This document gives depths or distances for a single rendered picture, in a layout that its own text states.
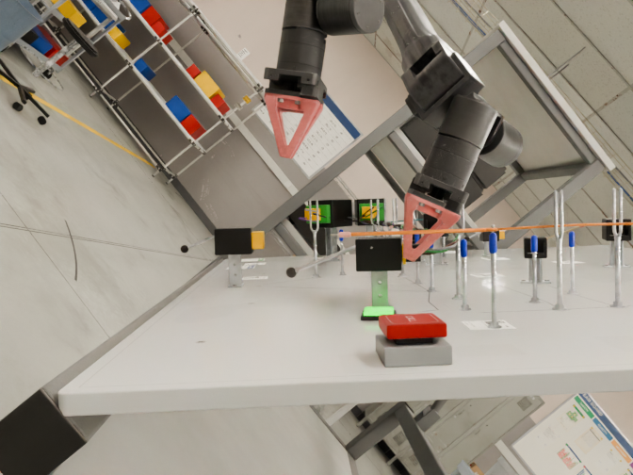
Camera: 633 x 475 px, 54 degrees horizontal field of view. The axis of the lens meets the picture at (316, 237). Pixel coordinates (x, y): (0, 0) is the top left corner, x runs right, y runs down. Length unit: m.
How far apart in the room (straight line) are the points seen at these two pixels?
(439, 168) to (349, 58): 8.07
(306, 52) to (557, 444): 8.27
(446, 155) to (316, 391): 0.38
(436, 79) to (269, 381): 0.46
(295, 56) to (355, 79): 7.94
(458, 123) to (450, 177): 0.06
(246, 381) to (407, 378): 0.12
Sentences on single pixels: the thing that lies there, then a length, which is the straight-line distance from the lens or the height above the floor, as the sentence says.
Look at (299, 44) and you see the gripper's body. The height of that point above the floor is 1.22.
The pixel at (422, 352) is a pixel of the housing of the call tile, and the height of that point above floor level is 1.10.
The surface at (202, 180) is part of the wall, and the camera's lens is 8.64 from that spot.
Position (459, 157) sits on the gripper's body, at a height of 1.28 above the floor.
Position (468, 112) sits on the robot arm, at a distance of 0.77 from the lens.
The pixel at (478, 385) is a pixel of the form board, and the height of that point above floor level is 1.12.
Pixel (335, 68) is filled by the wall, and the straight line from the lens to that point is 8.77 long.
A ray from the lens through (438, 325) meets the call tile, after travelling 0.52.
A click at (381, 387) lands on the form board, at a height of 1.06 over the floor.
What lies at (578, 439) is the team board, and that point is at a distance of 8.92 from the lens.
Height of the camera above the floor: 1.10
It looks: level
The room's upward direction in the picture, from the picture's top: 51 degrees clockwise
